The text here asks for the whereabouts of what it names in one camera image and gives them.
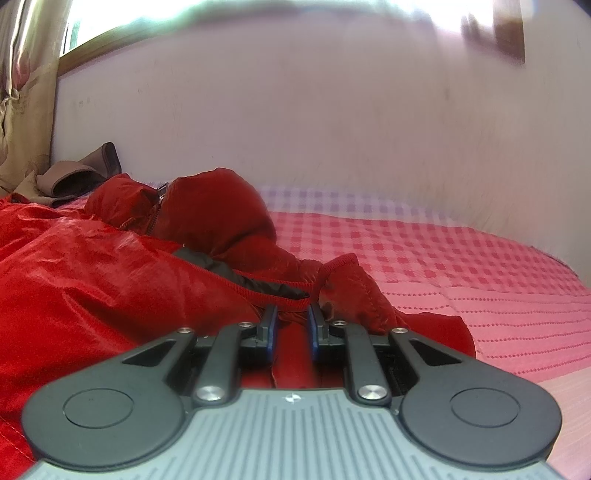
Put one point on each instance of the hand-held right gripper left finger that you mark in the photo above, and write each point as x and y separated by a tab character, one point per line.
272	333

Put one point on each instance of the beige curtain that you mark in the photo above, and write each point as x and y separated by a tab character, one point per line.
23	106

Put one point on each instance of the brown cloth garment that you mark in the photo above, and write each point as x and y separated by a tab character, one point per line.
78	177

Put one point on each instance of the brown wall frame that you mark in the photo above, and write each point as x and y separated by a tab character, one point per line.
508	32

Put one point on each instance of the pink checked bedsheet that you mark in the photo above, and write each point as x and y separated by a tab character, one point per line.
461	286

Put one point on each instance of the wooden window frame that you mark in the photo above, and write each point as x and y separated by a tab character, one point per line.
92	48

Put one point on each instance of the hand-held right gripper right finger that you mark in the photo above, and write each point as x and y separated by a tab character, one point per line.
315	333

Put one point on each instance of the red puffer jacket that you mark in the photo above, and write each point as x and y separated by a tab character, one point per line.
92	286

